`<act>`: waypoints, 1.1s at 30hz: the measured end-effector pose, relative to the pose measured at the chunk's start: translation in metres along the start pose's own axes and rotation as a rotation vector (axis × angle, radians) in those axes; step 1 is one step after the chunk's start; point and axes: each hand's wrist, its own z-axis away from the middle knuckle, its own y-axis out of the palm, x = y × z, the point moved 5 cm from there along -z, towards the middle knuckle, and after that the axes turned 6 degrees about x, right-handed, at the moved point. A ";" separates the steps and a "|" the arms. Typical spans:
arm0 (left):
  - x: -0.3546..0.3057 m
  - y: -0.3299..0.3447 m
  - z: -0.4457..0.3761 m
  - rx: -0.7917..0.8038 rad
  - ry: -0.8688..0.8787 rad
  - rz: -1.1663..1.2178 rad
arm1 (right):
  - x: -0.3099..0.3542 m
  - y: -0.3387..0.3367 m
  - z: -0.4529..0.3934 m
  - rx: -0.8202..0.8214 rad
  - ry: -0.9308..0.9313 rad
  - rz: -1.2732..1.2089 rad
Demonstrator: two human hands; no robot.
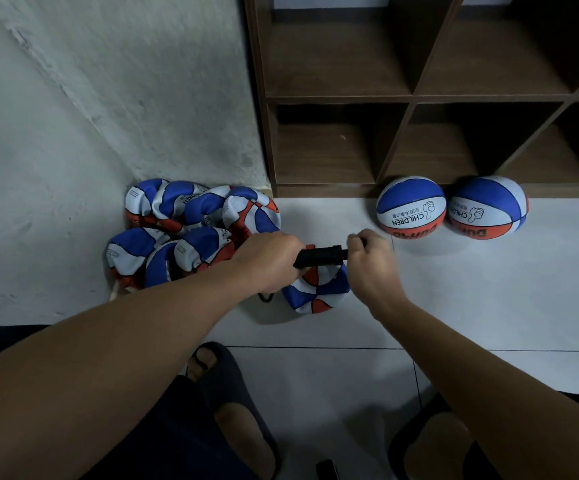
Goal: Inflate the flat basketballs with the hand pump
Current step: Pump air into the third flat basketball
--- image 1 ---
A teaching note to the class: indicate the brown wooden cubby shelf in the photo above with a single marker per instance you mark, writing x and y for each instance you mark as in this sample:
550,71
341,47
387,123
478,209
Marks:
335,70

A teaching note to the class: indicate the person's left hand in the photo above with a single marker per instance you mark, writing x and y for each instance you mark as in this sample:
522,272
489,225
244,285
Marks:
267,263

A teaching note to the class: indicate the black hand pump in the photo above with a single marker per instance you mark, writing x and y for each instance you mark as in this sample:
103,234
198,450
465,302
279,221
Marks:
319,257

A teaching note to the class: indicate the small black object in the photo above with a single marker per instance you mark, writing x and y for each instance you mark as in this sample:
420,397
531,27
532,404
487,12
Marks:
327,470

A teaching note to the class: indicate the person's left forearm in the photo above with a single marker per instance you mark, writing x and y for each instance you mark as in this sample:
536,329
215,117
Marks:
85,380

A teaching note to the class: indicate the person's right forearm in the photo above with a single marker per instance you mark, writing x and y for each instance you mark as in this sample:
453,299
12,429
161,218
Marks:
494,400

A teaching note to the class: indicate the person's right hand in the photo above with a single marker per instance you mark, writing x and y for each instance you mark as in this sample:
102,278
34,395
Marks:
377,275

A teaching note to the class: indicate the black sandal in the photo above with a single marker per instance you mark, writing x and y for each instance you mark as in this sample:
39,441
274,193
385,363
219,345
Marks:
228,380
409,420

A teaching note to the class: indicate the blue white red basketball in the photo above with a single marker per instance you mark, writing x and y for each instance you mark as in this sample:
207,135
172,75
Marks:
315,295
195,253
130,257
145,203
411,207
239,210
487,207

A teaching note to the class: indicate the person's left foot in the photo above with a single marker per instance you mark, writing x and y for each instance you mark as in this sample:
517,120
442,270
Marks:
245,435

